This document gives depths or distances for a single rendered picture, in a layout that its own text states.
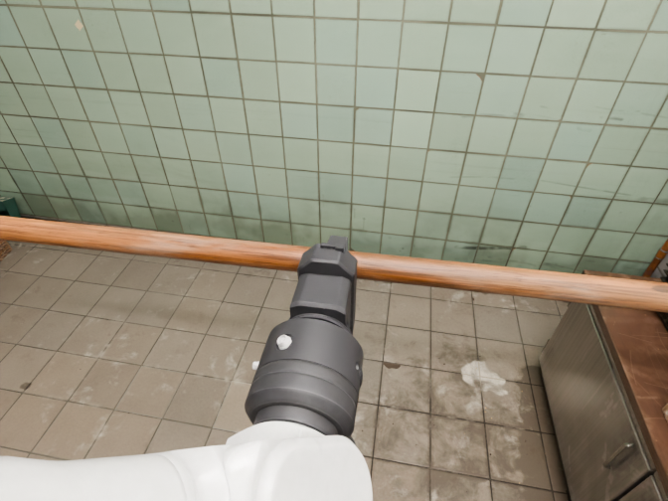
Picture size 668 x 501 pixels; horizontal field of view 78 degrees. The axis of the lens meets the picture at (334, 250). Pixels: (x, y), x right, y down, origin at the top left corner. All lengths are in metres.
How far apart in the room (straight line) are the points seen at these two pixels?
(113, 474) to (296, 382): 0.14
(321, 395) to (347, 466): 0.05
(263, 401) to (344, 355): 0.07
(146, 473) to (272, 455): 0.06
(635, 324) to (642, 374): 0.17
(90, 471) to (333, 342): 0.19
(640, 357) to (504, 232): 0.87
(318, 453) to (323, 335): 0.10
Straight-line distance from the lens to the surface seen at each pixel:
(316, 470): 0.27
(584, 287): 0.48
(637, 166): 1.97
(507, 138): 1.77
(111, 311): 2.24
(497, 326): 2.06
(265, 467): 0.24
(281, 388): 0.31
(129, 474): 0.23
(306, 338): 0.33
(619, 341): 1.38
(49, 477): 0.21
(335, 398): 0.32
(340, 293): 0.37
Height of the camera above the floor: 1.50
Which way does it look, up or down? 41 degrees down
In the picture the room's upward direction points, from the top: straight up
